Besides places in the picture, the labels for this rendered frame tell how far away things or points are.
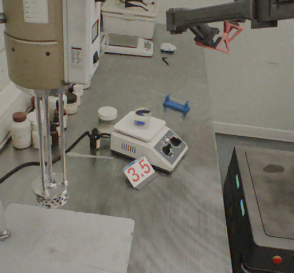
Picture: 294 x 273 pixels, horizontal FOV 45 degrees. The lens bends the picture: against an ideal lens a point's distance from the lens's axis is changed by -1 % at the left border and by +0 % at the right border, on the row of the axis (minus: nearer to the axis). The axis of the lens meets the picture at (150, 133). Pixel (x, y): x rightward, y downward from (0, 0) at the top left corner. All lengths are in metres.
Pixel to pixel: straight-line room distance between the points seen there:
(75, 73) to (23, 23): 0.09
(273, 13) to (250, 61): 1.55
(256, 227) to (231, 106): 1.31
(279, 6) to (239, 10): 0.12
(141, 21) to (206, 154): 1.09
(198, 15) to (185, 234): 0.66
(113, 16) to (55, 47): 1.54
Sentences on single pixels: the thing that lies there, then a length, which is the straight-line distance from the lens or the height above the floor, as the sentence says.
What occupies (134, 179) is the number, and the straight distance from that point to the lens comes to 0.96.
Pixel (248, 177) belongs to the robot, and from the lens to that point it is 1.75.
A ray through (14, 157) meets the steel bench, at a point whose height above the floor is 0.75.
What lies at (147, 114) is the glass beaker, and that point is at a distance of 1.00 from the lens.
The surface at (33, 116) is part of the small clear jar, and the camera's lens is 1.13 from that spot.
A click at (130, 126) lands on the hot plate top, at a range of 1.04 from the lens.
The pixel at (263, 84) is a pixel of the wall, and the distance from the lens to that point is 2.62.
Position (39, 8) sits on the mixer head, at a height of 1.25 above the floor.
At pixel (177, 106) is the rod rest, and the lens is 1.35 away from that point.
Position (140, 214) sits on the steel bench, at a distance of 0.89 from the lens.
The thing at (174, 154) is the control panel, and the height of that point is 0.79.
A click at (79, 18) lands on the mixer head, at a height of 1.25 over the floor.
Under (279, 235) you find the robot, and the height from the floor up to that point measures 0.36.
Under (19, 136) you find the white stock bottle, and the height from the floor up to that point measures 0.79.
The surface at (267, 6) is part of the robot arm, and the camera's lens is 1.01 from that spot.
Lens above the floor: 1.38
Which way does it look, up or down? 32 degrees down
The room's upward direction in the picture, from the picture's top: 7 degrees clockwise
